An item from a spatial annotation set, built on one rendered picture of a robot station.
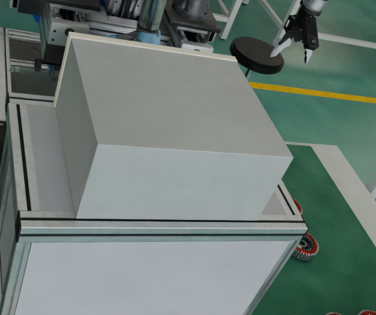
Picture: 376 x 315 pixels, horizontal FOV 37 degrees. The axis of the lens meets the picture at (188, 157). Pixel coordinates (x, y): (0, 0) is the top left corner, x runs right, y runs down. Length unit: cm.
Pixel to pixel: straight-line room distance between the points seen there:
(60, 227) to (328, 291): 98
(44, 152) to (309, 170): 125
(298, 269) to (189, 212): 69
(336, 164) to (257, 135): 121
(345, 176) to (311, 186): 22
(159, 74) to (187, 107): 12
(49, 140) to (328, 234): 109
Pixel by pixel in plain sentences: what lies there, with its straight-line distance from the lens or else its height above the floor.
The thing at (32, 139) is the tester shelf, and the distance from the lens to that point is 133.
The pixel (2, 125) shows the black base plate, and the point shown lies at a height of 77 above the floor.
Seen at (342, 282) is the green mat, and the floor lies 75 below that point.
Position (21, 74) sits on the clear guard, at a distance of 162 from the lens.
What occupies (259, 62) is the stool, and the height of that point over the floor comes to 56.
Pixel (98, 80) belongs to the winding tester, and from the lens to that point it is 121.
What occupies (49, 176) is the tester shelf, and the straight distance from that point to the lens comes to 125.
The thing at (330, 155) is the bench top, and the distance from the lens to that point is 244.
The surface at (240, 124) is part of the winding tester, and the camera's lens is 124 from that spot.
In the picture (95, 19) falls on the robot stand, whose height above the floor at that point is 94.
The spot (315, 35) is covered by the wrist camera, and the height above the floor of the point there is 129.
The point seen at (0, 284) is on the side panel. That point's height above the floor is 78.
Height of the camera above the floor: 196
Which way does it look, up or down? 36 degrees down
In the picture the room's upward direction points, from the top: 23 degrees clockwise
